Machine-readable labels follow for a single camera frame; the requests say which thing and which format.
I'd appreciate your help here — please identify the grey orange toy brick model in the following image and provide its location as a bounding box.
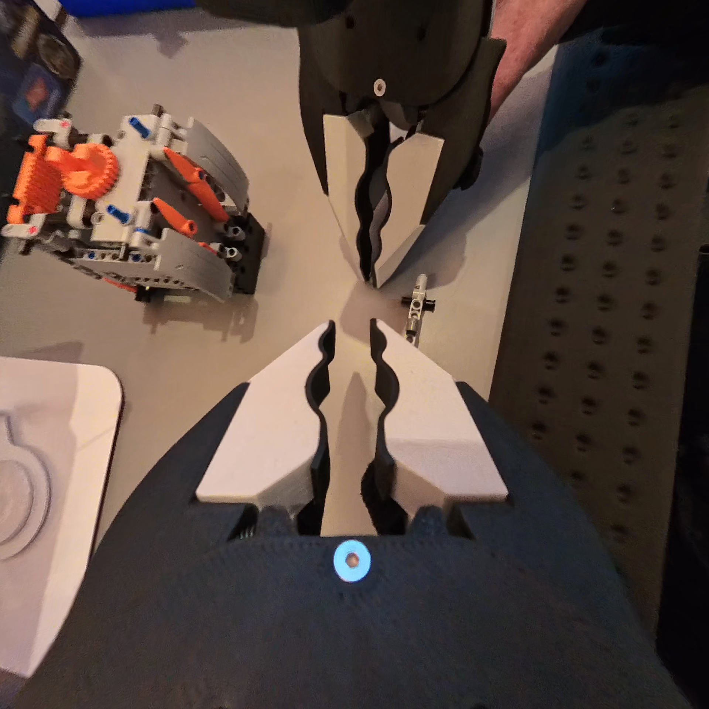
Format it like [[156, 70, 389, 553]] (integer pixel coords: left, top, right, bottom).
[[0, 104, 267, 305]]

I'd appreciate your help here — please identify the blue toy set box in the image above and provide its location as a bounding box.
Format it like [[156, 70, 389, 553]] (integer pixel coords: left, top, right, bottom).
[[0, 0, 85, 146]]

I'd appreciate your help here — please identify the blue plastic bin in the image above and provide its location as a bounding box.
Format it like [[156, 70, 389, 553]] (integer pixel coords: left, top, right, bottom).
[[58, 0, 198, 18]]

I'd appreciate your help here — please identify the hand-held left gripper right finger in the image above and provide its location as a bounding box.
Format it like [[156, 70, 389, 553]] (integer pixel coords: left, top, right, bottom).
[[362, 318, 510, 520]]

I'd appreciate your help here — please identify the light grey holed brick beam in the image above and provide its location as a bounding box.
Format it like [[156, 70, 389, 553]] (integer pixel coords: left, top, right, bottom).
[[406, 299, 431, 343]]

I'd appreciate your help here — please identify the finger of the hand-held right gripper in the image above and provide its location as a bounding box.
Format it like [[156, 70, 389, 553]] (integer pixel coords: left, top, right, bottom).
[[371, 134, 445, 289], [323, 112, 390, 283]]

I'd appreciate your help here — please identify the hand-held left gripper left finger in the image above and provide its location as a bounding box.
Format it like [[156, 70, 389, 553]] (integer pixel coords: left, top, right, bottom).
[[195, 319, 337, 520]]

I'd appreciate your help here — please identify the white stand with base plate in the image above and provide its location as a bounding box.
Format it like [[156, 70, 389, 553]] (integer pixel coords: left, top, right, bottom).
[[0, 356, 125, 680]]

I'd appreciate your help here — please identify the person's right hand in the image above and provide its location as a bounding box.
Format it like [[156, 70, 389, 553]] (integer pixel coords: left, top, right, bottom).
[[489, 0, 589, 115]]

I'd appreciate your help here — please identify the black studded foam pad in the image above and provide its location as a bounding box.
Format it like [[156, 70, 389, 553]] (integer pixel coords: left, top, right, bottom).
[[490, 33, 709, 640]]

